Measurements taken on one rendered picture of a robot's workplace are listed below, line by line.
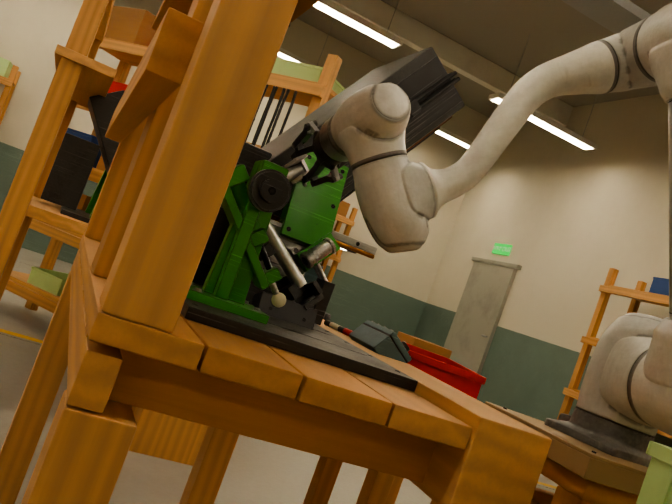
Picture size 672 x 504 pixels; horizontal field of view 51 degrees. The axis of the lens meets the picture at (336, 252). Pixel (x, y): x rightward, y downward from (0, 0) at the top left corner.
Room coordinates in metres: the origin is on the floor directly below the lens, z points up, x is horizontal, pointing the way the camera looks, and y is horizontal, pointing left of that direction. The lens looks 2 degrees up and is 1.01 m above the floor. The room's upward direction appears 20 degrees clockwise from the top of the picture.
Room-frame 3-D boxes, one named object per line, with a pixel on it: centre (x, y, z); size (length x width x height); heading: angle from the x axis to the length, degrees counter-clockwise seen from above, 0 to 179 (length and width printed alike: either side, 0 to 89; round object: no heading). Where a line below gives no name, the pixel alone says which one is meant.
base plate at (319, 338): (1.66, 0.18, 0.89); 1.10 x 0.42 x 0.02; 21
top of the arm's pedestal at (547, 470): (1.40, -0.63, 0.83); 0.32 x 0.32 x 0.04; 19
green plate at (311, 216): (1.61, 0.10, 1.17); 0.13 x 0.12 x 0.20; 21
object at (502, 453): (1.76, -0.08, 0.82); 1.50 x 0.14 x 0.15; 21
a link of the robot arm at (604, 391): (1.39, -0.64, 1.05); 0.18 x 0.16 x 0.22; 12
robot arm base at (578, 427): (1.41, -0.63, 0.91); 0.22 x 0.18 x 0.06; 25
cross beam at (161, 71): (1.53, 0.53, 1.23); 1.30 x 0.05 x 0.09; 21
